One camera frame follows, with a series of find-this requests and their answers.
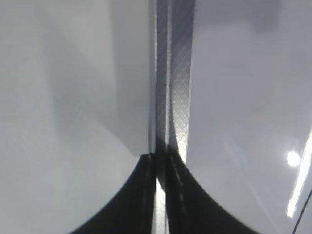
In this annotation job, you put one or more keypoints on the white board with grey frame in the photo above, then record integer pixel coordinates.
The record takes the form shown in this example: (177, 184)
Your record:
(88, 86)

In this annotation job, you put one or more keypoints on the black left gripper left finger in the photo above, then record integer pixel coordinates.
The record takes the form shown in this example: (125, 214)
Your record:
(131, 210)

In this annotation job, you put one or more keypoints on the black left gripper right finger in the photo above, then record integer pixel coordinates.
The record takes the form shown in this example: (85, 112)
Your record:
(190, 209)

